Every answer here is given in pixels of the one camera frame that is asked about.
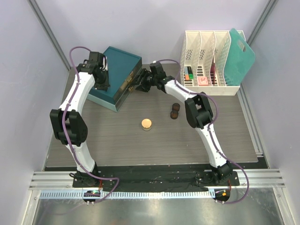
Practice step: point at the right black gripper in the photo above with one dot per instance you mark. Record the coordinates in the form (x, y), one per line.
(137, 80)

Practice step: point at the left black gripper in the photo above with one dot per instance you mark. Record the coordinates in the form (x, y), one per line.
(104, 86)

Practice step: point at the teal drawer organizer box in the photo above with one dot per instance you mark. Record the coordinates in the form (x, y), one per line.
(120, 64)

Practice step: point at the dark brown jar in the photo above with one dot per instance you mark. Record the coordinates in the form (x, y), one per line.
(176, 107)
(174, 114)

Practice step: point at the dark brown jar front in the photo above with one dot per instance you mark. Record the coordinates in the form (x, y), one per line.
(174, 114)

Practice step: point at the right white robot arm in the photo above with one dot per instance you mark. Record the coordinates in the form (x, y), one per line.
(198, 111)

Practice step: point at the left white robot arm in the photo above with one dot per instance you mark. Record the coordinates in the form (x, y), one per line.
(67, 122)

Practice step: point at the orange highlighter marker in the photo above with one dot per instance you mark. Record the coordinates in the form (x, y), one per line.
(186, 74)

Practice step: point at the green highlighter marker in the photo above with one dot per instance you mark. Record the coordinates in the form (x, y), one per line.
(190, 73)

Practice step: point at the pink sticky note pad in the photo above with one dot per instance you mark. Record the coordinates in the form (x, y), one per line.
(202, 81)

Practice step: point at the white file organizer rack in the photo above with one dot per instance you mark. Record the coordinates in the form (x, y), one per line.
(198, 49)

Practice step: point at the dark red book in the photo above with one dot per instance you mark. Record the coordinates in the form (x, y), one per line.
(212, 72)

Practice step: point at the teal cutting board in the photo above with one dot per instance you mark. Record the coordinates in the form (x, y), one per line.
(239, 60)

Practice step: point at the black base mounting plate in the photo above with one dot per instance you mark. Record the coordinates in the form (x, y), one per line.
(156, 178)

